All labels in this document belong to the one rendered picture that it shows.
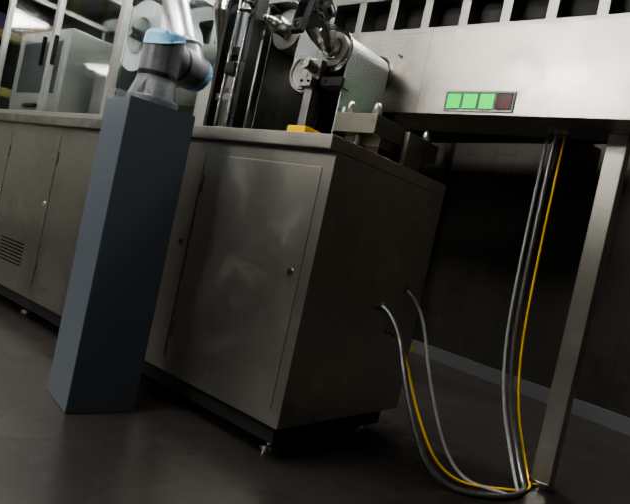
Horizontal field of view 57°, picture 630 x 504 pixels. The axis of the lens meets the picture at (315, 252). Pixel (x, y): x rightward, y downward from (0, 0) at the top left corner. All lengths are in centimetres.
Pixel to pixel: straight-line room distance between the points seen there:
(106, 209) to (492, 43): 134
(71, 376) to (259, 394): 53
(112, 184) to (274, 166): 45
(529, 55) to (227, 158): 101
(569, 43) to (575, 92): 16
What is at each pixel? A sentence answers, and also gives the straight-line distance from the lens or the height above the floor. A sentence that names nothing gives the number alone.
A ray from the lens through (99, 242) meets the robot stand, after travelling 170.
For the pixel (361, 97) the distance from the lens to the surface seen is 205.
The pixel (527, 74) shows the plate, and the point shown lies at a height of 128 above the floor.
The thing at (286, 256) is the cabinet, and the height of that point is 56.
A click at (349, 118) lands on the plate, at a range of 185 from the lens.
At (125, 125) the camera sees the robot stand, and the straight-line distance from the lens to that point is 170.
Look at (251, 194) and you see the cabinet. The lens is 172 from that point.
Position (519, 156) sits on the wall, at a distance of 382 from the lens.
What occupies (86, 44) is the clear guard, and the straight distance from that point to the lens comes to 288.
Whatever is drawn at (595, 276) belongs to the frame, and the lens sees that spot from 199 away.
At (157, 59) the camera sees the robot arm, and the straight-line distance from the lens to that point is 180.
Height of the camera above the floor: 63
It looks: 2 degrees down
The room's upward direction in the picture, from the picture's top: 12 degrees clockwise
